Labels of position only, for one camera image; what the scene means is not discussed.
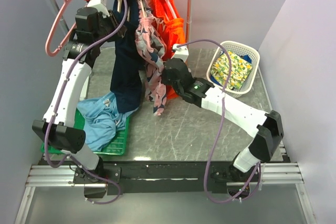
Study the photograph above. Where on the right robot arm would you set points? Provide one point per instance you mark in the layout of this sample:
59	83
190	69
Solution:
265	128

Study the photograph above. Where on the orange shorts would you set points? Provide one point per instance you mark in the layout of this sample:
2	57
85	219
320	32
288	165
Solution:
171	30

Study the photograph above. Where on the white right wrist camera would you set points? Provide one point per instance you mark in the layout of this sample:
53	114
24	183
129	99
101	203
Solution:
180	52

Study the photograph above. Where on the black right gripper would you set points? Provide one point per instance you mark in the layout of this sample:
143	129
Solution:
164	78

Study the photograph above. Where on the light blue shorts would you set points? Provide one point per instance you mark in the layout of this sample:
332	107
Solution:
95	105

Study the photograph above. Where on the black mounting base rail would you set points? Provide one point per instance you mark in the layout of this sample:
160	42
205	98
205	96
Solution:
163	177

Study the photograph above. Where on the blue cloth in basket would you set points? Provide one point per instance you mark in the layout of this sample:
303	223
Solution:
245	57

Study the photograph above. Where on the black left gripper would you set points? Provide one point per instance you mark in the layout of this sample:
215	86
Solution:
111	19

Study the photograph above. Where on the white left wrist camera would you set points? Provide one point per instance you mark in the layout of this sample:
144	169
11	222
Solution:
99	5

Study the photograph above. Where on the navy blue shorts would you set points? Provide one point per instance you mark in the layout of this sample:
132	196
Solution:
126	83

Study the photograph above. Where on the lemon print cloth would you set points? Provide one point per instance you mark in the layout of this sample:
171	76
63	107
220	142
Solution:
240	70

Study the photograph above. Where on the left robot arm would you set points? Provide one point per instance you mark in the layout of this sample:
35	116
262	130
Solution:
56	129

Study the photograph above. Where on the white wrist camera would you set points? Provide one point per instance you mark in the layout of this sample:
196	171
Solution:
180	52
99	5

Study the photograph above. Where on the pink patterned shorts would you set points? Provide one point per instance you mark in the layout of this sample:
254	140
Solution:
151	48

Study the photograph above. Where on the white perforated plastic basket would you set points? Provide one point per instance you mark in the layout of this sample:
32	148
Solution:
241	50

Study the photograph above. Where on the green plastic tray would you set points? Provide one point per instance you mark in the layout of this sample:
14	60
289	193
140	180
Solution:
113	140

